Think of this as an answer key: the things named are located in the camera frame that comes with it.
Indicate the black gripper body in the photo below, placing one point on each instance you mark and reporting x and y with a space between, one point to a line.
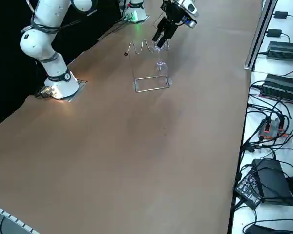
174 11

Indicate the clear glass goblet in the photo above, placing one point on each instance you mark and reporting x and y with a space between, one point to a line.
161 69

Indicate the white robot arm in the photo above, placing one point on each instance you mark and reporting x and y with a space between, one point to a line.
48 19
136 9

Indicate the small black power adapter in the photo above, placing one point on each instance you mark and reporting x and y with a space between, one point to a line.
274 33
280 14

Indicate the large grey power supply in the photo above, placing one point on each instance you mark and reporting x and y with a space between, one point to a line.
283 87
285 51

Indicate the orange grey hub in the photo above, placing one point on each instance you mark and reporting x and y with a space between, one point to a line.
273 129

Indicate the black labelled power adapter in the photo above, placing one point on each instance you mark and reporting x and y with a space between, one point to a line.
247 190

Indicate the black box device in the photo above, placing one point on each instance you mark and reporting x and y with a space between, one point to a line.
273 182

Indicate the black power brick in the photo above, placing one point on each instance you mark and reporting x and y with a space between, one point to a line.
262 229

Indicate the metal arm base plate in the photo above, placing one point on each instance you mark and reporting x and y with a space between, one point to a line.
81 82
147 17

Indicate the aluminium frame post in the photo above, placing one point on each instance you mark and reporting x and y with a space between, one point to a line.
256 44

